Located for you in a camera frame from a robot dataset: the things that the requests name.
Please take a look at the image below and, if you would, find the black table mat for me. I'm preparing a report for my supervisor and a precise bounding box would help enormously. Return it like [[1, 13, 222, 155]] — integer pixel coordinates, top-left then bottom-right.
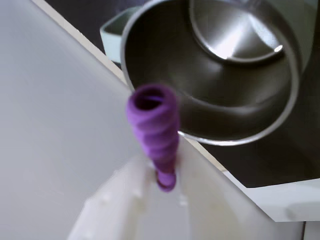
[[48, 0, 320, 189]]

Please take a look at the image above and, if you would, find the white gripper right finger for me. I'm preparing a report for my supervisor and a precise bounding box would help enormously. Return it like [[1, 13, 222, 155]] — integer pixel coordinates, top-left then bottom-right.
[[175, 134, 285, 240]]

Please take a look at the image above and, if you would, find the pale green steel-lined cup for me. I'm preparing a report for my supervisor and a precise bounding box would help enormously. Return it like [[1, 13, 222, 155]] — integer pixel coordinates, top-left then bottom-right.
[[99, 0, 312, 147]]

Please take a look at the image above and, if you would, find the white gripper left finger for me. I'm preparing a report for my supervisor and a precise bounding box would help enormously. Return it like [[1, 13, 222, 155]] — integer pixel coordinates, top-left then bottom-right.
[[66, 158, 161, 240]]

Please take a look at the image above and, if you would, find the purple ribbed pen grip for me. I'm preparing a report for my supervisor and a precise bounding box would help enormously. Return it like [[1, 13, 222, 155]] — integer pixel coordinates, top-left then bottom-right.
[[125, 83, 182, 194]]

